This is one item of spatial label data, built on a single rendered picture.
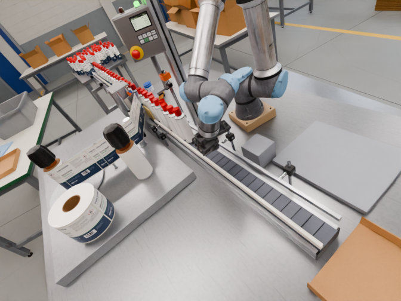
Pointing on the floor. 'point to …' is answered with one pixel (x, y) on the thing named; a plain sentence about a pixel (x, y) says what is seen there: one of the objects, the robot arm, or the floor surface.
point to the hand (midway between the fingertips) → (209, 148)
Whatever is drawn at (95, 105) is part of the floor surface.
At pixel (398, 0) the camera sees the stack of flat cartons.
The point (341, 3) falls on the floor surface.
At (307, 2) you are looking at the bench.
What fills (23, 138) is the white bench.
